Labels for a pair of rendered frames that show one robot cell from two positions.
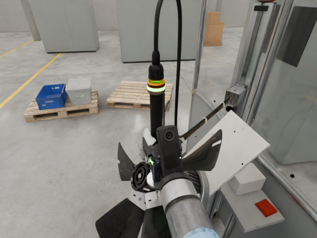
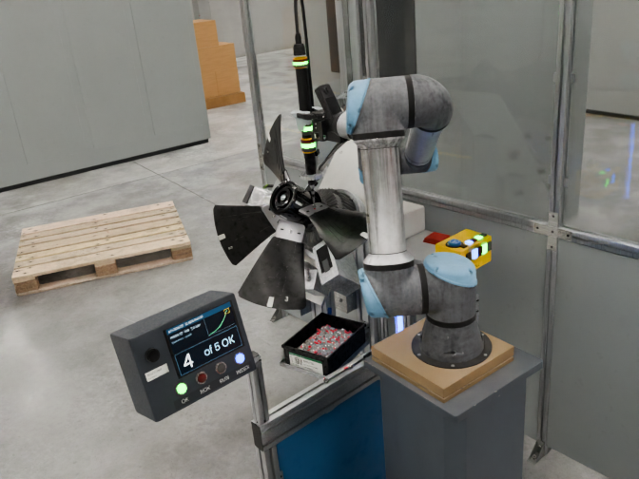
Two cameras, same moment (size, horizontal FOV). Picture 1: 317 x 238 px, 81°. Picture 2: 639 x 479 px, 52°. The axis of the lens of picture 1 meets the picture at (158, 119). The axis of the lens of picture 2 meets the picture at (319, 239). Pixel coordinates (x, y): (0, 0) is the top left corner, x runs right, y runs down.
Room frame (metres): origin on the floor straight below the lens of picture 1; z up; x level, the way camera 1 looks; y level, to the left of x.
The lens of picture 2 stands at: (-1.38, 0.85, 1.92)
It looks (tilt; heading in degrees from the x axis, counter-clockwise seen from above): 23 degrees down; 335
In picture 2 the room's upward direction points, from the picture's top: 5 degrees counter-clockwise
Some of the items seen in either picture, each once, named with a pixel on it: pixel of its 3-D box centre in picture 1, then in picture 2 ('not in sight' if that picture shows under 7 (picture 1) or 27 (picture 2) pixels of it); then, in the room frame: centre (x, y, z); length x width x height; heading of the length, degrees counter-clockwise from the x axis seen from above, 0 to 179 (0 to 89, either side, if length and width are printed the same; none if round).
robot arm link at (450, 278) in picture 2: not in sight; (447, 284); (-0.28, 0.01, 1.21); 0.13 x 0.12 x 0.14; 64
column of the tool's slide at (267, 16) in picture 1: (224, 152); (360, 211); (0.96, -0.47, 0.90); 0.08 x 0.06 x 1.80; 49
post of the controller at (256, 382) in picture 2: not in sight; (257, 388); (-0.06, 0.43, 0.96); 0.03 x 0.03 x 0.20; 14
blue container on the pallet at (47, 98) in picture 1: (53, 96); not in sight; (3.11, 1.96, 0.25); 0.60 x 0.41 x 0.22; 15
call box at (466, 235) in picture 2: not in sight; (463, 254); (0.14, -0.37, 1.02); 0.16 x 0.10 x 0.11; 104
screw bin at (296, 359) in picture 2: not in sight; (325, 343); (0.18, 0.12, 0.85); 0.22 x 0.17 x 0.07; 119
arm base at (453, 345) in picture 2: not in sight; (451, 328); (-0.28, 0.01, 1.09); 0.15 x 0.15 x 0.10
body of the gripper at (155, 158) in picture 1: (168, 169); (331, 124); (0.31, -0.02, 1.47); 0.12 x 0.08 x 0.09; 14
